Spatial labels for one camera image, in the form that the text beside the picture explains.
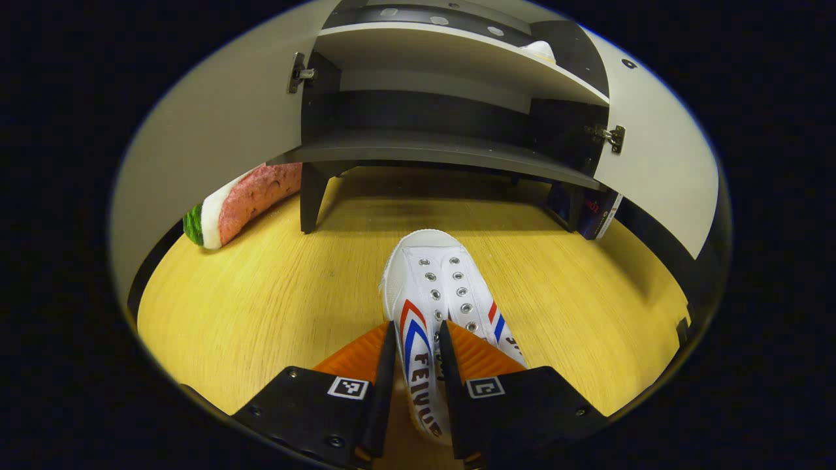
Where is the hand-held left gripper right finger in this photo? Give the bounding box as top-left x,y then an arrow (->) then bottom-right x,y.
438,320 -> 611,465

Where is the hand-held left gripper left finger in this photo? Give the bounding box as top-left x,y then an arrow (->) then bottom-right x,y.
232,320 -> 398,469

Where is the white striped canvas shoe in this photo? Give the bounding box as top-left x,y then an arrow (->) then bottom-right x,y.
380,228 -> 528,448
519,40 -> 557,64

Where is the white shoe cabinet door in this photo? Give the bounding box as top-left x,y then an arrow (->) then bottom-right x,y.
585,29 -> 719,260
110,0 -> 344,314

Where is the white and grey shoe cabinet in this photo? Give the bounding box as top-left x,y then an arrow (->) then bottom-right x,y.
110,0 -> 719,314

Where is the dark blue book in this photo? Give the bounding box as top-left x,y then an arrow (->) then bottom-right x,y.
549,183 -> 623,241

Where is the watermelon slice toy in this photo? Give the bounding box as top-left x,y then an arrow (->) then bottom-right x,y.
183,163 -> 303,250

